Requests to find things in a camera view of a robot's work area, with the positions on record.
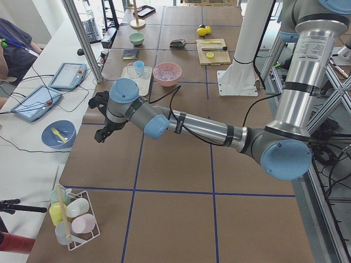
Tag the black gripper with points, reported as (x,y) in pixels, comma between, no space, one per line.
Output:
(111,126)

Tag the metal ice scoop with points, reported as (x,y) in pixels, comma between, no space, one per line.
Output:
(180,43)

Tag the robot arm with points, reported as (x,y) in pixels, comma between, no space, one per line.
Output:
(280,148)

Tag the white plastic cup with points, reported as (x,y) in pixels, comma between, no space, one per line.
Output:
(77,207)

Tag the green plastic cup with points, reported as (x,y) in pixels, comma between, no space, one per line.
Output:
(54,196)

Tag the light blue plastic cup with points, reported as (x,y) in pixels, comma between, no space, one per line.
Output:
(139,67)

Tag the yellow plastic cup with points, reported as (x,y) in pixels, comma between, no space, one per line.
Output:
(55,213)

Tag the pink bowl with ice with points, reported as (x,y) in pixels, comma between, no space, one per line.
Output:
(167,74)

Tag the pink plastic cup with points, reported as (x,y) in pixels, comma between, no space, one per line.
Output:
(83,224)

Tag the grey translucent plastic cup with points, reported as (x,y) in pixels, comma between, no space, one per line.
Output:
(60,233)

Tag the blue bowl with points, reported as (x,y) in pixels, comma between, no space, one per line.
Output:
(66,128)

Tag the yellow plastic fork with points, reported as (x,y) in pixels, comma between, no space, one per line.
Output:
(57,133)

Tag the far teach pendant tablet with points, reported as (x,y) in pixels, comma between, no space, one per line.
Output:
(68,76)

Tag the teach pendant tablet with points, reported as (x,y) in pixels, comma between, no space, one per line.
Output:
(37,103)
(68,76)

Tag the beige serving tray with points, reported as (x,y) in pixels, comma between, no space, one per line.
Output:
(143,82)

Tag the clear wine glass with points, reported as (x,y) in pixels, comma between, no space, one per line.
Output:
(131,71)

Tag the near teach pendant tablet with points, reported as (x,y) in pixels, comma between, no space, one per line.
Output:
(37,103)

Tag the dark grey folded cloth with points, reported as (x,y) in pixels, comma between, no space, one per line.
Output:
(130,54)

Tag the black computer mouse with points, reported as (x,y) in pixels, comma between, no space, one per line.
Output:
(80,52)

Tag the green ceramic bowl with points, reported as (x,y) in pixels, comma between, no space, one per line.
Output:
(136,38)

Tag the black keyboard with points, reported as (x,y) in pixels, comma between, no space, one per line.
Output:
(91,30)

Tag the wooden stand with round base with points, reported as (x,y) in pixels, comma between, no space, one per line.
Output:
(136,23)

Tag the seated person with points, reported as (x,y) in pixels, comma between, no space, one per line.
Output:
(18,52)

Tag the black tripod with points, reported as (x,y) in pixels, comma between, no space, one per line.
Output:
(13,205)

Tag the dark tray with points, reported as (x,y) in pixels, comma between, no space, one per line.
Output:
(145,11)

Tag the half lemon slice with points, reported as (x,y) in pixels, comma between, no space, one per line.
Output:
(210,55)

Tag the red fire extinguisher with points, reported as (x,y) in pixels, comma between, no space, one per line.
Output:
(16,244)

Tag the metal cylinder muddler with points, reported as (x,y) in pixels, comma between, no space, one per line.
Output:
(214,49)

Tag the wooden cutting board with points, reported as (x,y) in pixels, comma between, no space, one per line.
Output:
(221,58)

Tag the yellow lemon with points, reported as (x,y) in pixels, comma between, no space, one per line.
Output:
(208,30)
(201,31)

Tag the yellow plastic knife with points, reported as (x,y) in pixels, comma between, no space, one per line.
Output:
(210,42)

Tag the white wire cup rack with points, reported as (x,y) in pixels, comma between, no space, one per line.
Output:
(78,240)

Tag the aluminium frame post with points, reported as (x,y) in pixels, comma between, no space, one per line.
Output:
(83,39)

